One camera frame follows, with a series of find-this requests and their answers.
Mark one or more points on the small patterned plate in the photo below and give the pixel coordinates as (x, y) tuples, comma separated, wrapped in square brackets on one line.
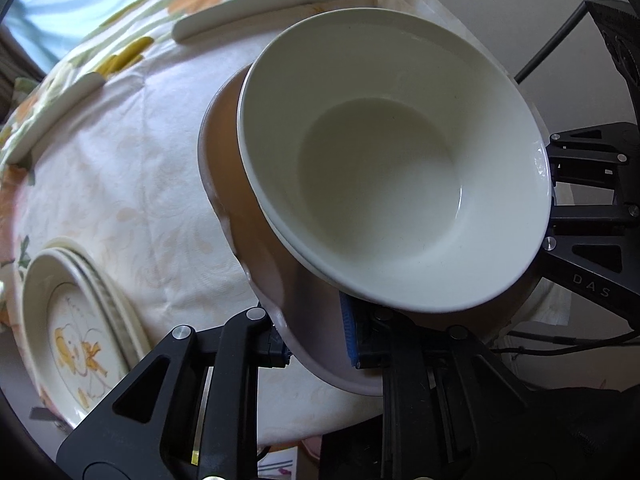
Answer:
[(75, 345)]

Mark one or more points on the light blue sheer curtain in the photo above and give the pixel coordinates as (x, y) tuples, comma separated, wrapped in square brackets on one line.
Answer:
[(50, 5)]

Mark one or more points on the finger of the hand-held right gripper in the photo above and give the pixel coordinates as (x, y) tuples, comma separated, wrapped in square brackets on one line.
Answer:
[(590, 285), (595, 142)]

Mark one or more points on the beige curtain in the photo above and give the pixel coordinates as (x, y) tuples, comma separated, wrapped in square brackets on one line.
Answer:
[(17, 70)]

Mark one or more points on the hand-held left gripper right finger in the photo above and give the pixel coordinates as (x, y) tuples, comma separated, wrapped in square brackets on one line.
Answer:
[(350, 330)]

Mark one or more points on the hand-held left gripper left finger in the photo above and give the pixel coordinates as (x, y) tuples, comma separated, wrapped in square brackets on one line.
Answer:
[(272, 347)]

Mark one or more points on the white patterned tablecloth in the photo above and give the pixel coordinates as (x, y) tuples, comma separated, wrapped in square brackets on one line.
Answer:
[(150, 160)]

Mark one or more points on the small white bowl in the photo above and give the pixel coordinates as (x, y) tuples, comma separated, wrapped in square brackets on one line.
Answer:
[(380, 175)]

